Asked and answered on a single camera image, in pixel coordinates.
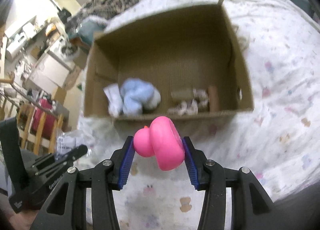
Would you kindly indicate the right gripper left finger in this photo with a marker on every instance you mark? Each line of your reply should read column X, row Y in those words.
column 65, row 207

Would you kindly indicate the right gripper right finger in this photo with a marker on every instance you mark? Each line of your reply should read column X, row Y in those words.
column 252, row 208

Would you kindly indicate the pink rubber duck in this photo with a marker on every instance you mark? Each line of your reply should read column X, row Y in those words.
column 161, row 140

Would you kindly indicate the brown cardboard tube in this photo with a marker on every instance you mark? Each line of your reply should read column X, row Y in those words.
column 213, row 99

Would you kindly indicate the beige lace scrunchie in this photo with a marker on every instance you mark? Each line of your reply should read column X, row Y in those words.
column 190, row 101

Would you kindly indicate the light blue plush toy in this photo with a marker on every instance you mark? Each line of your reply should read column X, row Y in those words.
column 138, row 95

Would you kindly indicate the person's left hand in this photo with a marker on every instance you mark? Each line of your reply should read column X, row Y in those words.
column 12, row 220

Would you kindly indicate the wooden chair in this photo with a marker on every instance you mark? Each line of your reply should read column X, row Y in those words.
column 30, row 128

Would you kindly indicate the clear plastic label bag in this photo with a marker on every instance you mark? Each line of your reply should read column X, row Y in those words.
column 67, row 141

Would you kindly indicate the white washing machine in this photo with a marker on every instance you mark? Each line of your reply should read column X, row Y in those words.
column 65, row 53

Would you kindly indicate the teal pillow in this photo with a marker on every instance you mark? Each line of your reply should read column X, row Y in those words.
column 87, row 28

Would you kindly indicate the brown cardboard box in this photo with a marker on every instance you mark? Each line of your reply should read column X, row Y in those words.
column 188, row 47

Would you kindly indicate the knitted patterned blanket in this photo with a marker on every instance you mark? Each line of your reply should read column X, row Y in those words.
column 99, row 12

